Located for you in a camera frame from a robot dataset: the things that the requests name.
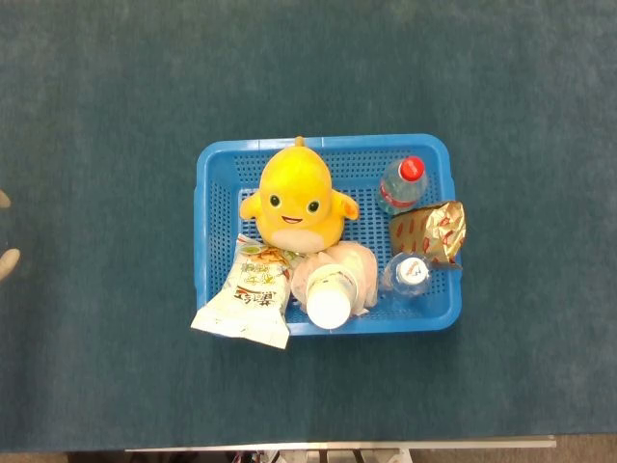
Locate white snack bag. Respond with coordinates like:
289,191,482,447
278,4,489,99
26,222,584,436
190,232,296,350

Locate yellow plush toy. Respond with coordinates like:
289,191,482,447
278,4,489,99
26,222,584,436
239,135,361,255

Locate white-capped clear water bottle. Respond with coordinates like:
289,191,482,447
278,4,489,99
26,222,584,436
381,252,433,303

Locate gold red snack bag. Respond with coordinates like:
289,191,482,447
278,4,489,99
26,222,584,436
388,200,468,270

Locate white paper cup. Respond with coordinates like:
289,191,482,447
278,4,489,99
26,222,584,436
304,263,361,331

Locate blue perforated plastic basket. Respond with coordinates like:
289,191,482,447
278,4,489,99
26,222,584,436
193,133,464,338

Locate teal table cloth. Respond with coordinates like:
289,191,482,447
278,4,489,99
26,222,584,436
0,0,617,454

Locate white table frame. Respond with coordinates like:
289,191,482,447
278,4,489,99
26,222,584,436
124,435,558,463

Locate red-capped clear water bottle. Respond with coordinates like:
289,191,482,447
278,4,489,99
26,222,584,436
376,155,429,216

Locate pale pink plastic bag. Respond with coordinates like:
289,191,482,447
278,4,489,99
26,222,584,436
290,242,380,317

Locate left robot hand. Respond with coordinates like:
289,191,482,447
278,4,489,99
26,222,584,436
0,189,21,286

